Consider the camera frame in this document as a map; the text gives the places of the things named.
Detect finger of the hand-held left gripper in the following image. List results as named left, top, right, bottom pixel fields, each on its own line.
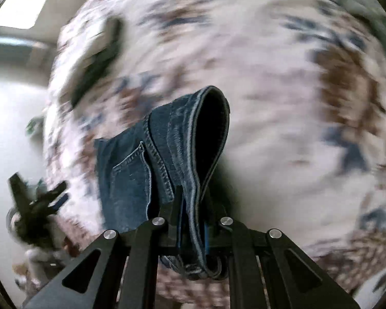
left=35, top=180, right=70, bottom=215
left=8, top=173, right=32, bottom=213

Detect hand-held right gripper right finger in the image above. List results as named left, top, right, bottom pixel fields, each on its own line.
left=201, top=187, right=361, bottom=309

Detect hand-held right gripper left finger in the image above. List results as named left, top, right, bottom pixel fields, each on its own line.
left=22, top=185, right=185, bottom=309

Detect dark blue jeans pants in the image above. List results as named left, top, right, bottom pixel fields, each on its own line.
left=93, top=85, right=231, bottom=280

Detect white folded pants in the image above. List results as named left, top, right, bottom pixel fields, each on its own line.
left=59, top=16, right=114, bottom=98

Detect grey folded pants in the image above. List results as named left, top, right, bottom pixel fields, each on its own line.
left=70, top=18, right=125, bottom=109

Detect green and white bag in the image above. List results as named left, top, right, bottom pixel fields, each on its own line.
left=26, top=115, right=46, bottom=136

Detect floral bed blanket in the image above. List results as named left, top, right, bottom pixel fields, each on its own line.
left=42, top=0, right=386, bottom=306

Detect large teal pillow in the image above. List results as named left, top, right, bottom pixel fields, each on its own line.
left=315, top=0, right=386, bottom=36

